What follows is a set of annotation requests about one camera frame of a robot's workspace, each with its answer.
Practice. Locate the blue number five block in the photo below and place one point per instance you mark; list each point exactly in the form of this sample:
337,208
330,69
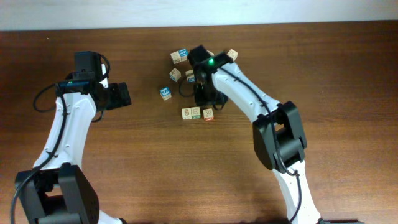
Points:
165,93

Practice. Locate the blue label wooden block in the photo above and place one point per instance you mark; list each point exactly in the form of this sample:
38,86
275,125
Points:
190,76

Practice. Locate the yellow letter wooden block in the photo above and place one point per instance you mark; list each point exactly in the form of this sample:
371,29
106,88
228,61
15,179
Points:
186,113

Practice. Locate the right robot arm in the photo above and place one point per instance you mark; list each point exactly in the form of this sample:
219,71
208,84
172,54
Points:
278,133

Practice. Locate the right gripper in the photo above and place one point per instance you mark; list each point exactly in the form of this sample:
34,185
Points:
199,101

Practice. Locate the red label wooden block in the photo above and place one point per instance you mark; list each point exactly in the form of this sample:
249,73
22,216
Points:
208,114

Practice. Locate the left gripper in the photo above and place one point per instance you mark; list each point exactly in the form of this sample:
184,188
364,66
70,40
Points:
120,96

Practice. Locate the blue top wooden block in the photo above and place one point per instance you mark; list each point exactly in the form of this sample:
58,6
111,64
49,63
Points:
183,53

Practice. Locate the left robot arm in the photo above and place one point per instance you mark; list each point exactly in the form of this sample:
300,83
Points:
55,190

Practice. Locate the red wooden block far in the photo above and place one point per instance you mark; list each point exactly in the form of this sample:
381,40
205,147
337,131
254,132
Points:
232,54

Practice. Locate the plain wooden block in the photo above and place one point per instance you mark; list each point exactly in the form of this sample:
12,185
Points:
175,56

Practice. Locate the blue edged wooden block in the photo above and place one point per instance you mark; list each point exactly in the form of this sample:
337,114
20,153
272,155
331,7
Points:
175,74

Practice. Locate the green label wooden block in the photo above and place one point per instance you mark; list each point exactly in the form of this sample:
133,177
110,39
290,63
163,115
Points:
195,112

